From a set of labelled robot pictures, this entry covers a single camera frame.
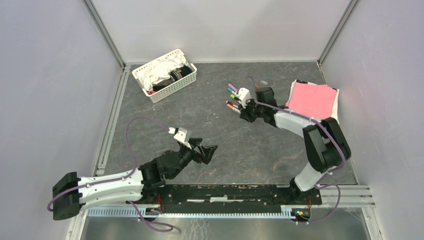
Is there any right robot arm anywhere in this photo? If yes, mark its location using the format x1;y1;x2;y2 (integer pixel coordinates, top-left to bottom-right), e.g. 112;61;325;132
231;87;352;204

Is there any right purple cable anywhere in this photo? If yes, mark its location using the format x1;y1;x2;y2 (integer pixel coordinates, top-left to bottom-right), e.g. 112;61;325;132
246;76;347;224

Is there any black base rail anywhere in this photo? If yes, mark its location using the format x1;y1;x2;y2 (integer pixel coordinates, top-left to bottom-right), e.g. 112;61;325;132
125;183;323;215

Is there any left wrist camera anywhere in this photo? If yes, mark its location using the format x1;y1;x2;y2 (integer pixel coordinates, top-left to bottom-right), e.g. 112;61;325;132
168;127;192;149

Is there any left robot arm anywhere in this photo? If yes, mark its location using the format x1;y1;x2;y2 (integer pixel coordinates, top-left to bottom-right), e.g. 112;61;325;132
47;138;218;221

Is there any red white marker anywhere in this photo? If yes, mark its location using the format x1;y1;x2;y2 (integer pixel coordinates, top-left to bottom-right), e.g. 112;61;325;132
226;100;238;108

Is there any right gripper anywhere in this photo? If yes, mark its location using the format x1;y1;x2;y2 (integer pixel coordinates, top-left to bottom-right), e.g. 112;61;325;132
237;97;265;123

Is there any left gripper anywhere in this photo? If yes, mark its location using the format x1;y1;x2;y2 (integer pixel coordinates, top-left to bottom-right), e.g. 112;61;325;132
168;137;218;180

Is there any white cloth in basket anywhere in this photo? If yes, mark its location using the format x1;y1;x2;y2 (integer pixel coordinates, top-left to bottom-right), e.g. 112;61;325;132
135;53;189;91

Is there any teal white marker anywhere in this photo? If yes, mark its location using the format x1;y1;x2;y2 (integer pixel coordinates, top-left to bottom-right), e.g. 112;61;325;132
227;87;236;95

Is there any purple pen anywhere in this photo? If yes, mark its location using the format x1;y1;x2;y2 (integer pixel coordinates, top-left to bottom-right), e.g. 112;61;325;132
228;83;238;92

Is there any white cloth under pink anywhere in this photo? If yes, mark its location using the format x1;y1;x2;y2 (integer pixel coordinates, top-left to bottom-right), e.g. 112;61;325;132
287;79;341;123

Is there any white plastic basket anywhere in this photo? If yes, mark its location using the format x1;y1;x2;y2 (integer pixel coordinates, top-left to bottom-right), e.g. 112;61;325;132
132;49;197;103

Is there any white cable duct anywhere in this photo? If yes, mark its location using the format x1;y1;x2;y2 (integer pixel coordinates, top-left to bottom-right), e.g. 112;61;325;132
86;206;296;220

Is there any dark cloth in basket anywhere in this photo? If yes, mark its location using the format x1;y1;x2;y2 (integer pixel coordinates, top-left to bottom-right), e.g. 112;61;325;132
169;65;193;83

